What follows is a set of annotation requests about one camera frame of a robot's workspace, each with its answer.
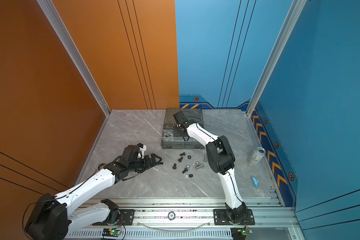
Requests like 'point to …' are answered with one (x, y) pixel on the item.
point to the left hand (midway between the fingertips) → (157, 160)
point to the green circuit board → (111, 232)
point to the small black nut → (191, 175)
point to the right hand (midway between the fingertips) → (177, 131)
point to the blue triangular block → (254, 181)
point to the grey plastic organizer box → (171, 139)
